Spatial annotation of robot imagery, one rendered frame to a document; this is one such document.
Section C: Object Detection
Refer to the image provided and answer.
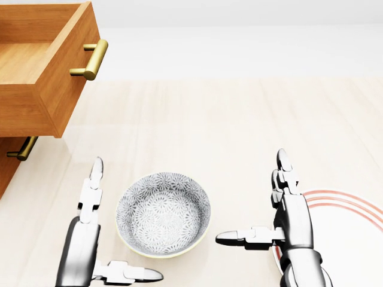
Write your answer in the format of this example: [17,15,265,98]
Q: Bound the brass drawer handle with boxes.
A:
[69,39,109,81]
[6,136,39,162]

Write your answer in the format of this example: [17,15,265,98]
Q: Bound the closed wooden drawer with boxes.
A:
[0,136,38,200]

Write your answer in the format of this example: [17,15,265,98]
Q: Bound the silver robot right hand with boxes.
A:
[215,148,315,259]

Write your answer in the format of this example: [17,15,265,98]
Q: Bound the white plate with red rings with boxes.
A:
[271,188,383,287]

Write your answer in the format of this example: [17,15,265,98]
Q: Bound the open wooden drawer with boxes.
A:
[0,1,101,139]

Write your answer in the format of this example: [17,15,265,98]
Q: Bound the grey patterned bowl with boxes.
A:
[115,172,212,259]

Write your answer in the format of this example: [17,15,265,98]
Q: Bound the silver robot left hand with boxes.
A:
[55,156,165,287]

